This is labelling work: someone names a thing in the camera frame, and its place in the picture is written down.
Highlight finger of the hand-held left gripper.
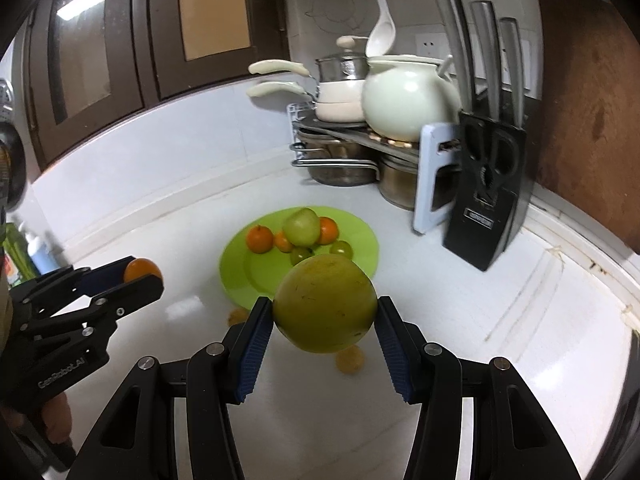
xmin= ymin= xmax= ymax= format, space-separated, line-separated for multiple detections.
xmin=22 ymin=274 xmax=165 ymax=343
xmin=10 ymin=256 xmax=133 ymax=307

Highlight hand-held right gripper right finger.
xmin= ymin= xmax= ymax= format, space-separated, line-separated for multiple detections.
xmin=376 ymin=296 xmax=583 ymax=480

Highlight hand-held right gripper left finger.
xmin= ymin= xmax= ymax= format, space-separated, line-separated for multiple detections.
xmin=65 ymin=296 xmax=275 ymax=480

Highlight green plate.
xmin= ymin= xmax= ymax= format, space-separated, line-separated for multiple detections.
xmin=219 ymin=206 xmax=379 ymax=309

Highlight round yellow-green fruit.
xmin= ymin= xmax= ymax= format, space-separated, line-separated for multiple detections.
xmin=272 ymin=254 xmax=378 ymax=354

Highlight green apple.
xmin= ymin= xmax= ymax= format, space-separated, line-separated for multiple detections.
xmin=282 ymin=207 xmax=321 ymax=247

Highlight person's left hand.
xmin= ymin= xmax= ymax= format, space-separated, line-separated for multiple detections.
xmin=40 ymin=392 xmax=73 ymax=456

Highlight white pump bottle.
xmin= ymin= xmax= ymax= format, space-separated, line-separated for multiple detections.
xmin=20 ymin=232 xmax=57 ymax=277

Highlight green dish soap bottle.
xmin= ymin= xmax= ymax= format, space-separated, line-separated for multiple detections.
xmin=0 ymin=220 xmax=41 ymax=286

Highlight black frying pan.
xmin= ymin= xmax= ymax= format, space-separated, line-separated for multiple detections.
xmin=0 ymin=120 xmax=28 ymax=211

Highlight black knife block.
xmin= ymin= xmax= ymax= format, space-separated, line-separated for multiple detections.
xmin=442 ymin=112 xmax=528 ymax=272

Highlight steel stock pot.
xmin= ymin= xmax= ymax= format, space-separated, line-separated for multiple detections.
xmin=377 ymin=152 xmax=431 ymax=211

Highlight grey pot rack shelf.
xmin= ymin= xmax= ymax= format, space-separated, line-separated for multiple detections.
xmin=287 ymin=102 xmax=463 ymax=233

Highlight black kitchen scissors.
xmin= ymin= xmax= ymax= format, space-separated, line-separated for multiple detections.
xmin=470 ymin=122 xmax=521 ymax=196

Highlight brown glass cabinet door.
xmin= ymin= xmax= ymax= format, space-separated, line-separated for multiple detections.
xmin=25 ymin=0 xmax=147 ymax=168
xmin=145 ymin=0 xmax=291 ymax=102

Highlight white ceramic pot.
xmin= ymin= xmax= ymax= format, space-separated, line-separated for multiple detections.
xmin=361 ymin=54 xmax=463 ymax=142

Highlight steel pot with glass lid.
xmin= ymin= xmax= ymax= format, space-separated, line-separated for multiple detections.
xmin=315 ymin=35 xmax=371 ymax=83

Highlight brown wooden cutting board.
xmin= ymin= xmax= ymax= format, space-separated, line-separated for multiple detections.
xmin=531 ymin=0 xmax=640 ymax=256

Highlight white ladle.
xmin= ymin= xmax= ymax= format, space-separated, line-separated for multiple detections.
xmin=365 ymin=0 xmax=397 ymax=58

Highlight steel pot with long handle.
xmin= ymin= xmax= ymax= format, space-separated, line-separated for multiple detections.
xmin=291 ymin=130 xmax=383 ymax=187

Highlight dark brown wall cabinet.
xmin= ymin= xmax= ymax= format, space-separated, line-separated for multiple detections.
xmin=22 ymin=0 xmax=291 ymax=171

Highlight white pan with cream handle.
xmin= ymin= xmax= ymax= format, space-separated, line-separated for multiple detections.
xmin=246 ymin=81 xmax=368 ymax=123
xmin=248 ymin=59 xmax=368 ymax=106

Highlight steel handle knife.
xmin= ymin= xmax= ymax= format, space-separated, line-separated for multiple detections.
xmin=436 ymin=0 xmax=476 ymax=113
xmin=499 ymin=17 xmax=525 ymax=126
xmin=471 ymin=1 xmax=503 ymax=121

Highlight white wall socket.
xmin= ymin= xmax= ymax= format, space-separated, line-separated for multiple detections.
xmin=416 ymin=34 xmax=448 ymax=58

